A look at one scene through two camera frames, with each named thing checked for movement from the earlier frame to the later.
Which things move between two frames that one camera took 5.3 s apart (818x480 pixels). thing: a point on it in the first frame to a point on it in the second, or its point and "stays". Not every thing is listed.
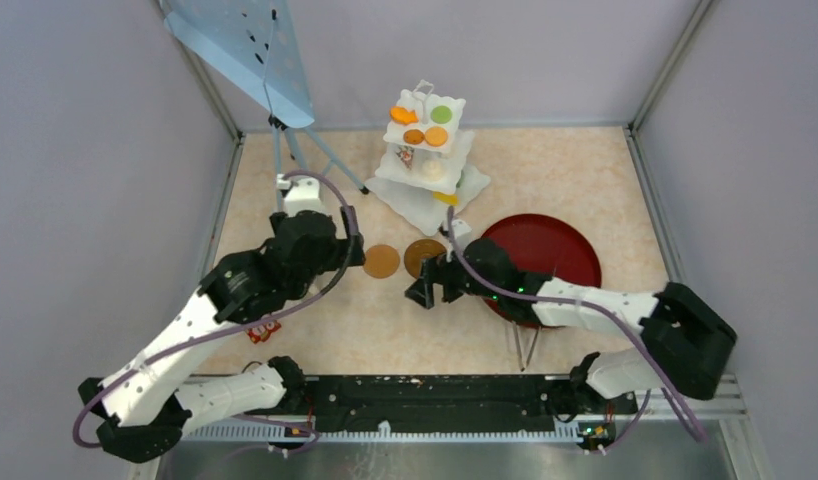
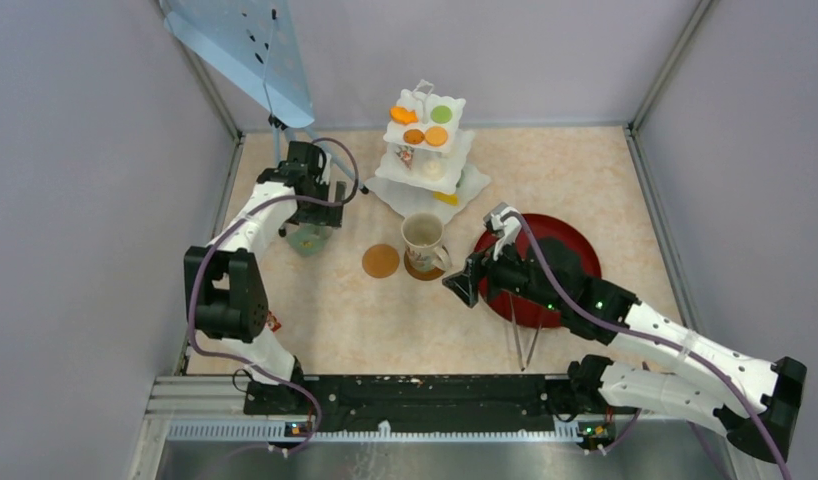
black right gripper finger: [421, 292] to [466, 283]
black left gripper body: [333, 259] to [317, 213]
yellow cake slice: [449, 199] stays
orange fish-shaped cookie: [403, 115] stays
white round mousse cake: [433, 170] stays
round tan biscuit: [436, 136] stays
